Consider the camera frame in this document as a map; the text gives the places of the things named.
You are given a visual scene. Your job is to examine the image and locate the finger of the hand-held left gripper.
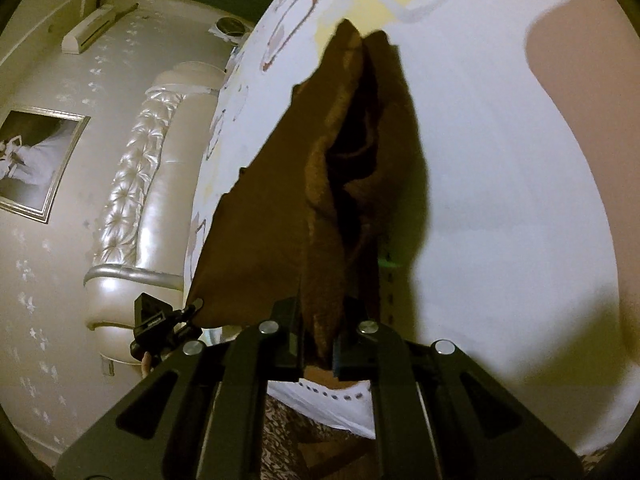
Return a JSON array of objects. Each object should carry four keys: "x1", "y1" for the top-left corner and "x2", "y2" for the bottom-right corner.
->
[{"x1": 175, "y1": 298, "x2": 206, "y2": 323}]

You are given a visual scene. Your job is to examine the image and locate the cream tufted leather headboard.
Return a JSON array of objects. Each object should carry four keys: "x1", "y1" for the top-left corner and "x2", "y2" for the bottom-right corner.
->
[{"x1": 84, "y1": 61, "x2": 228, "y2": 361}]

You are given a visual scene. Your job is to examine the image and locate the white patterned bed sheet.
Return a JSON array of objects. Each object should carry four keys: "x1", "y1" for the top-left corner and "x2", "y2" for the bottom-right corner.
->
[{"x1": 182, "y1": 0, "x2": 631, "y2": 456}]

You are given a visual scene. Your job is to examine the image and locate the white wall air conditioner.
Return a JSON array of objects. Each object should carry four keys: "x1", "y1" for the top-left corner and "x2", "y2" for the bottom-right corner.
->
[{"x1": 61, "y1": 4, "x2": 117, "y2": 54}]

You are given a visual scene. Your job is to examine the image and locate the round dark container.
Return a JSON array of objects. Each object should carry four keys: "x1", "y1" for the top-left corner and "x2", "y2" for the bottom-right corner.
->
[{"x1": 215, "y1": 16, "x2": 248, "y2": 41}]

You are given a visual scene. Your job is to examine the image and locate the brown small garment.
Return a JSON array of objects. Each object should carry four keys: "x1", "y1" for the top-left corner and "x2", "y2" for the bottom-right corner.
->
[{"x1": 184, "y1": 19, "x2": 431, "y2": 371}]

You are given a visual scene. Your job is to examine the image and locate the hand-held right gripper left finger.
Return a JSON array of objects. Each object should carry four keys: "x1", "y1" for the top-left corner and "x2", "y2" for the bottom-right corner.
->
[{"x1": 52, "y1": 298, "x2": 306, "y2": 480}]

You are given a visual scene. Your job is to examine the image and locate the person's patterned clothing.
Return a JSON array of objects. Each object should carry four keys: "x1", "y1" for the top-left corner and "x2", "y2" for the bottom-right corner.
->
[{"x1": 259, "y1": 392, "x2": 377, "y2": 480}]

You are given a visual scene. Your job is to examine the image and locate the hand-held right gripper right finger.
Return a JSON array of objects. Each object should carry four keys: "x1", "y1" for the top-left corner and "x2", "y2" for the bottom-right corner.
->
[{"x1": 333, "y1": 299, "x2": 586, "y2": 480}]

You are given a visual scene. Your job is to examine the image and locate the silver framed wall picture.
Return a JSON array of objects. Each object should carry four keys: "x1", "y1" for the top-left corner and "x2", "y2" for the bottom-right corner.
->
[{"x1": 0, "y1": 106, "x2": 92, "y2": 224}]

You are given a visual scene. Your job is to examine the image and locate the cream cabinet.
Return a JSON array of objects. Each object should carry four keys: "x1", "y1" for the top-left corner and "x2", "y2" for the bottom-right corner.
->
[{"x1": 0, "y1": 0, "x2": 103, "y2": 61}]

